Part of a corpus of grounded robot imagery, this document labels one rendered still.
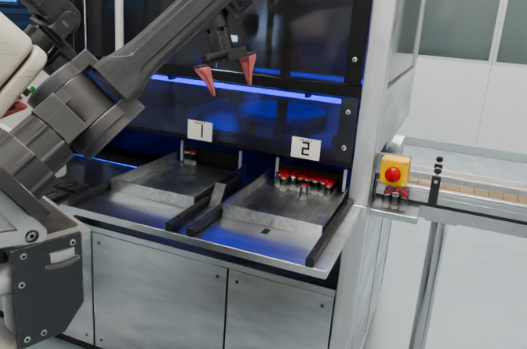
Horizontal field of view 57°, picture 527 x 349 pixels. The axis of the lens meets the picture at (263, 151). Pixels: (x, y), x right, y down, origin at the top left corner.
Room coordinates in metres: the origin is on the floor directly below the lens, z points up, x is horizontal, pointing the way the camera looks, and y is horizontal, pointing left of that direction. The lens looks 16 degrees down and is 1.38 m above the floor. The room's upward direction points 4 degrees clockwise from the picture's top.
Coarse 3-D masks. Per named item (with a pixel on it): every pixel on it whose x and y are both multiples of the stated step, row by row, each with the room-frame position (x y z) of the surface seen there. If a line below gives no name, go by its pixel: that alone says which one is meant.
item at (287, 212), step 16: (240, 192) 1.23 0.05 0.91; (256, 192) 1.32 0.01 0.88; (272, 192) 1.33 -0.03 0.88; (288, 192) 1.33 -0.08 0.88; (336, 192) 1.37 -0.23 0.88; (224, 208) 1.13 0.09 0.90; (240, 208) 1.12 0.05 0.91; (256, 208) 1.20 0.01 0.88; (272, 208) 1.21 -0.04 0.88; (288, 208) 1.21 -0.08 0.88; (304, 208) 1.22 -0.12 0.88; (320, 208) 1.23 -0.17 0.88; (336, 208) 1.18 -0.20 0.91; (272, 224) 1.09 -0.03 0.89; (288, 224) 1.07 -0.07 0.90; (304, 224) 1.06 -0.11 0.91; (320, 224) 1.05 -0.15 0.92
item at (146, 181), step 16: (160, 160) 1.47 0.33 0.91; (176, 160) 1.57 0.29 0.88; (128, 176) 1.32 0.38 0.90; (144, 176) 1.38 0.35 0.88; (160, 176) 1.39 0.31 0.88; (176, 176) 1.40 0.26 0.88; (192, 176) 1.41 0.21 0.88; (208, 176) 1.42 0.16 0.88; (224, 176) 1.43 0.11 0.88; (128, 192) 1.23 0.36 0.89; (144, 192) 1.21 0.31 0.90; (160, 192) 1.20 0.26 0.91; (176, 192) 1.27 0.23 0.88; (192, 192) 1.28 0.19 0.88; (208, 192) 1.23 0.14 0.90
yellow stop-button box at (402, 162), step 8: (384, 160) 1.25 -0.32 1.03; (392, 160) 1.24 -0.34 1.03; (400, 160) 1.24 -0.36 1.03; (408, 160) 1.25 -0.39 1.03; (384, 168) 1.25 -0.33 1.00; (400, 168) 1.23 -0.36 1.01; (408, 168) 1.23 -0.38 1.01; (384, 176) 1.25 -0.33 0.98; (408, 176) 1.26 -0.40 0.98; (392, 184) 1.24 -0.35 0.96; (400, 184) 1.23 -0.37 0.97
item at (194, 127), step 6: (192, 120) 1.46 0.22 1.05; (192, 126) 1.46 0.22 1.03; (198, 126) 1.45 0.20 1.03; (204, 126) 1.44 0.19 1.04; (210, 126) 1.44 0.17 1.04; (192, 132) 1.46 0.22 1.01; (198, 132) 1.45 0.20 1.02; (204, 132) 1.44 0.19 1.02; (210, 132) 1.44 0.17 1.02; (192, 138) 1.46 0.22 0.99; (198, 138) 1.45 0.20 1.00; (204, 138) 1.44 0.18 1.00; (210, 138) 1.44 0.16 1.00
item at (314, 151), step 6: (294, 138) 1.34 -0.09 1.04; (300, 138) 1.34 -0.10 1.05; (306, 138) 1.33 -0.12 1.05; (294, 144) 1.34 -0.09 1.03; (300, 144) 1.34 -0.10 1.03; (306, 144) 1.33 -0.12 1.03; (312, 144) 1.32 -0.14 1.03; (318, 144) 1.32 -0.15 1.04; (294, 150) 1.34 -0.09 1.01; (300, 150) 1.33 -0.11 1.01; (306, 150) 1.33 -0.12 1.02; (312, 150) 1.32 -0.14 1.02; (318, 150) 1.32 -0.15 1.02; (294, 156) 1.34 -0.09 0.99; (300, 156) 1.33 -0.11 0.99; (306, 156) 1.33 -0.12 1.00; (312, 156) 1.32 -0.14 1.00; (318, 156) 1.32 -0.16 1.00
